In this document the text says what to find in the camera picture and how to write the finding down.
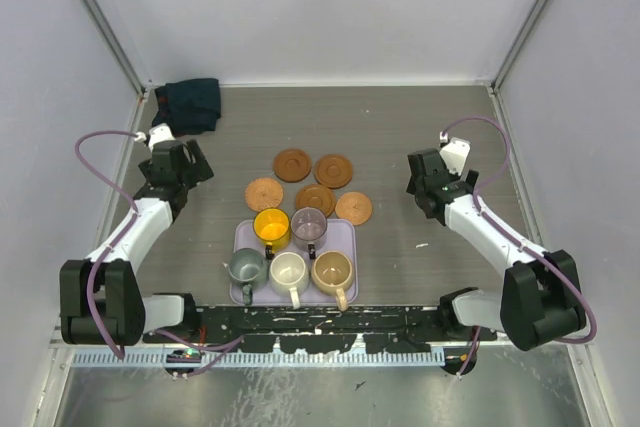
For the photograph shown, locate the grey ceramic mug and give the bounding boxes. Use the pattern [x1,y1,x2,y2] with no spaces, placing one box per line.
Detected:
[227,248,269,306]

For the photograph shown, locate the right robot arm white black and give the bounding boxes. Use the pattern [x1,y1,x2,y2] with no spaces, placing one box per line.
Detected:
[407,149,592,351]

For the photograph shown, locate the purple translucent cup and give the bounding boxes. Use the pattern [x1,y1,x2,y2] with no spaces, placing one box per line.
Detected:
[291,207,328,259]

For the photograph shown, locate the beige ceramic mug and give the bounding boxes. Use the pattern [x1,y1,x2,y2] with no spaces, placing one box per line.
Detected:
[311,251,355,312]

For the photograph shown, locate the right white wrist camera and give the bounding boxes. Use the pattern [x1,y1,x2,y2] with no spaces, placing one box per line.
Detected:
[439,133,471,176]

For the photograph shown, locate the wooden coaster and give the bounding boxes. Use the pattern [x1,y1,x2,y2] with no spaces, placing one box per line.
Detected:
[314,154,354,189]
[273,149,312,183]
[295,184,336,217]

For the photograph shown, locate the woven rattan coaster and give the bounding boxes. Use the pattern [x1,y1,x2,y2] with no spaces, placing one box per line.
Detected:
[244,177,284,212]
[335,192,373,226]

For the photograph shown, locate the dark blue folded cloth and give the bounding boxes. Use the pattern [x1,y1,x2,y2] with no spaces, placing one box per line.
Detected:
[151,78,222,137]

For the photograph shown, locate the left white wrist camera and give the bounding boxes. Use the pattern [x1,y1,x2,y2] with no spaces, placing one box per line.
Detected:
[147,123,175,151]

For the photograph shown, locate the white ceramic mug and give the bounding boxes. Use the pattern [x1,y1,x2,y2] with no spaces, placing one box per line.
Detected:
[269,252,310,309]

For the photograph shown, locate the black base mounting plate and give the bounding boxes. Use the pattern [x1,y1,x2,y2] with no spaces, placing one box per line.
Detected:
[168,306,473,354]

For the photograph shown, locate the yellow translucent cup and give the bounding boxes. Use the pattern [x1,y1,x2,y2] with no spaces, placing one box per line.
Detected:
[253,208,291,260]

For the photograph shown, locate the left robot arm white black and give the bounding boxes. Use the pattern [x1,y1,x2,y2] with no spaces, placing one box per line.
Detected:
[59,139,214,357]

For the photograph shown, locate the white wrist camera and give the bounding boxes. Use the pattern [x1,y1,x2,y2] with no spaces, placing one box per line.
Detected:
[147,123,175,151]
[439,133,471,176]

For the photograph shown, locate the grey slotted cable duct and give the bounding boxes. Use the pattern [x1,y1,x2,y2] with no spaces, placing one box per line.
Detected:
[71,348,445,369]

